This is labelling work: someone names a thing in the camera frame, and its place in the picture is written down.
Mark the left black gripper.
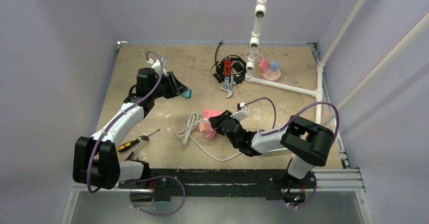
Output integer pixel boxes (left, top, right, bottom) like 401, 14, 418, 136
150, 71, 187, 100

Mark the teal USB charger plug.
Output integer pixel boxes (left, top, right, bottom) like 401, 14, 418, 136
181, 88, 192, 99

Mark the pink power strip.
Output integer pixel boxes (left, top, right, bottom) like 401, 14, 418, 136
202, 109, 225, 141

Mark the salmon pink USB charger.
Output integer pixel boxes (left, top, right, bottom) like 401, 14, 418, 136
199, 122, 212, 134

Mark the white power cable with plug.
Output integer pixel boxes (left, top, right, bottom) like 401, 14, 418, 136
176, 111, 244, 163

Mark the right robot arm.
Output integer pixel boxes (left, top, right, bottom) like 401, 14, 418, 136
208, 110, 337, 187

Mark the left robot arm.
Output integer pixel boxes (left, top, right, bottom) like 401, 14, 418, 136
72, 68, 192, 190

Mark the round pink socket base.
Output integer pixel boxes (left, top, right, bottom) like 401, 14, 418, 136
261, 69, 281, 81

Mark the pink plug on base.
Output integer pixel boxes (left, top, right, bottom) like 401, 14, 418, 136
259, 58, 270, 73

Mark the blue plug on base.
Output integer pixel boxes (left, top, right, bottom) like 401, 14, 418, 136
269, 61, 279, 72

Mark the black power adapter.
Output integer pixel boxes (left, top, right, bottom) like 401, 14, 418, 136
232, 62, 243, 73

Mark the white power strip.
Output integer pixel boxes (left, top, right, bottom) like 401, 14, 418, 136
263, 148, 292, 157

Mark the yellow black screwdriver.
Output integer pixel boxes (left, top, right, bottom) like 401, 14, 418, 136
117, 129, 160, 153

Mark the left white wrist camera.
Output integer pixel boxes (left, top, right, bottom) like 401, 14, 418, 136
147, 57, 167, 73

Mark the black coiled cable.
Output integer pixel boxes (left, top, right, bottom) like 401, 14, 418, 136
210, 41, 248, 85

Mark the red handled adjustable wrench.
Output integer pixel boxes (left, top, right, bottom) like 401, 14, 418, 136
220, 56, 236, 98

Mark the black handled hammer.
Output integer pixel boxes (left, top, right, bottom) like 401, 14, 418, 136
125, 136, 149, 161

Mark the pink coiled cable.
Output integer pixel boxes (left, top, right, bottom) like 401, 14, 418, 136
244, 48, 262, 65

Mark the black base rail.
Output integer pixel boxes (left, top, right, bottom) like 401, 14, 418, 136
68, 168, 366, 203

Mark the white PVC pipe frame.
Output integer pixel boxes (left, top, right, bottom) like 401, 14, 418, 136
245, 0, 428, 110

